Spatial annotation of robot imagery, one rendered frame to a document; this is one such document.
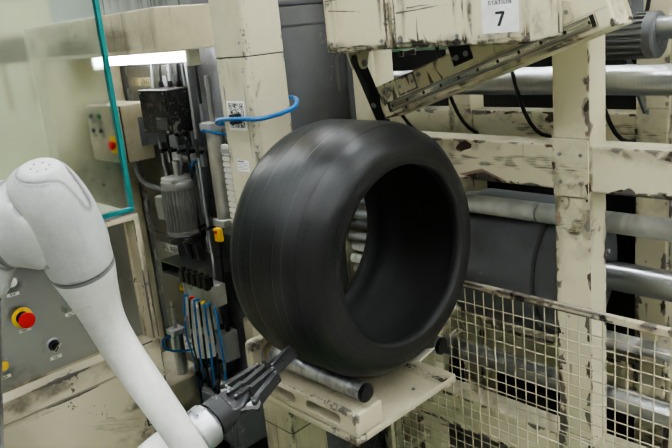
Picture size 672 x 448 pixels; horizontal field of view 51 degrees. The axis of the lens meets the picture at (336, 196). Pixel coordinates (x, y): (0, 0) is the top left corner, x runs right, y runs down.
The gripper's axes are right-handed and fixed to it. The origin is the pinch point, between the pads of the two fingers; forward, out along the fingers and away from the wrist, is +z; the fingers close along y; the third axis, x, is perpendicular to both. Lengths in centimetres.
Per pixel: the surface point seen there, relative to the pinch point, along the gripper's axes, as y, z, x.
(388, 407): -6.8, 18.6, 26.6
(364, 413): -10.1, 8.8, 18.7
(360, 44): 12, 61, -51
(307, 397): 5.9, 6.0, 18.0
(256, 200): 7.1, 12.1, -32.2
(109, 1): 1013, 522, -18
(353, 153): -10.1, 27.6, -37.2
